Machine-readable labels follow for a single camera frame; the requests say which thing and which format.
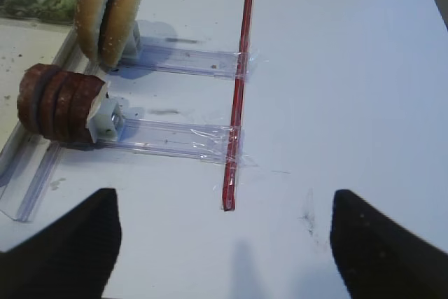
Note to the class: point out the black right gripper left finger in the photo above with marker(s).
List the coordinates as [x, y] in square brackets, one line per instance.
[71, 258]

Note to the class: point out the meat patty slice stack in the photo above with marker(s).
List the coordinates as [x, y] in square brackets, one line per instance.
[55, 103]

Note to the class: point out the sesame bun rear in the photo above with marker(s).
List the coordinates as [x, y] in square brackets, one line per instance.
[118, 22]

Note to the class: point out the sesame bun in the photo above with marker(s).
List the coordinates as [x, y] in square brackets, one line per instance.
[87, 23]
[118, 22]

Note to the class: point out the white pusher block right upper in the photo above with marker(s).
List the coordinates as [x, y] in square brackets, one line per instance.
[132, 48]

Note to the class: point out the white pusher block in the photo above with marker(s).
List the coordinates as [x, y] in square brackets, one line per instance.
[132, 48]
[105, 120]

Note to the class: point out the sesame bun front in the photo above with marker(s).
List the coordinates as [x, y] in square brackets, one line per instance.
[87, 23]

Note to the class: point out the clear track upper right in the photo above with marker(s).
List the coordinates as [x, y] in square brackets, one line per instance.
[217, 64]

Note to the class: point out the white pusher block right lower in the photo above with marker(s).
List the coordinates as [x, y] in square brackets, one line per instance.
[105, 120]

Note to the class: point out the clear track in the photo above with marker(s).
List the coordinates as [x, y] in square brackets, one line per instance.
[217, 64]
[210, 143]

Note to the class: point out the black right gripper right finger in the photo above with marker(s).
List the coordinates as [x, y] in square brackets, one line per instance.
[378, 258]

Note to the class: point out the red plastic strip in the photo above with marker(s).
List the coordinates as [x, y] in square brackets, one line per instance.
[241, 78]

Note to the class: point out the clear track lower right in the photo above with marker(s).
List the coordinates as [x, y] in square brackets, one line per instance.
[210, 143]

